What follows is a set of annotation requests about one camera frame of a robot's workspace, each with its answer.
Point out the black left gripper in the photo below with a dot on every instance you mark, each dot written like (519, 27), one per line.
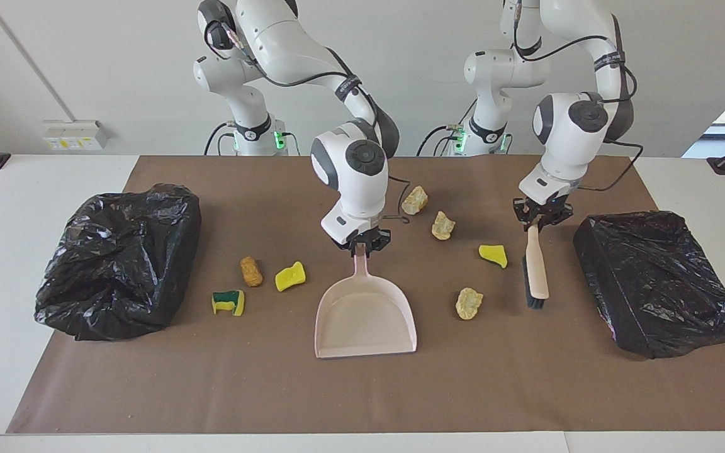
(545, 209)

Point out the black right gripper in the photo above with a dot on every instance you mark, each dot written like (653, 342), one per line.
(369, 236)

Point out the beige hand brush black bristles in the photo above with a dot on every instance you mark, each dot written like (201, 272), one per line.
(537, 270)

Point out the beige fake bread piece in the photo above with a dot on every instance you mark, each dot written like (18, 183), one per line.
(443, 226)
(415, 201)
(468, 304)

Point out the pale pink plastic dustpan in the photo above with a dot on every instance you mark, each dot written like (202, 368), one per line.
(365, 321)

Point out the chunky yellow sponge piece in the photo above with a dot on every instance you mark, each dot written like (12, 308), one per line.
(290, 277)

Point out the brown textured bread piece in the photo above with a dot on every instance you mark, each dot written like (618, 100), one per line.
(251, 272)

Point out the green and yellow sponge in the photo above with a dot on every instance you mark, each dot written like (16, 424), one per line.
(228, 304)

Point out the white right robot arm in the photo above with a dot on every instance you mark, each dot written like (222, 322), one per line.
(350, 163)

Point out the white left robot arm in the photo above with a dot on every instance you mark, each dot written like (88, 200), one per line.
(564, 126)

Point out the crumpled black bag bin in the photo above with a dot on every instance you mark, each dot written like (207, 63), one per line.
(117, 264)

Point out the black bag covered box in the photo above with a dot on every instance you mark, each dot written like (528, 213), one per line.
(652, 283)

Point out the brown paper table mat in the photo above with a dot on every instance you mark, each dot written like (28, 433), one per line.
(362, 390)

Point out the white wall socket box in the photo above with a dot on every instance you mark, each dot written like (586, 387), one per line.
(76, 134)

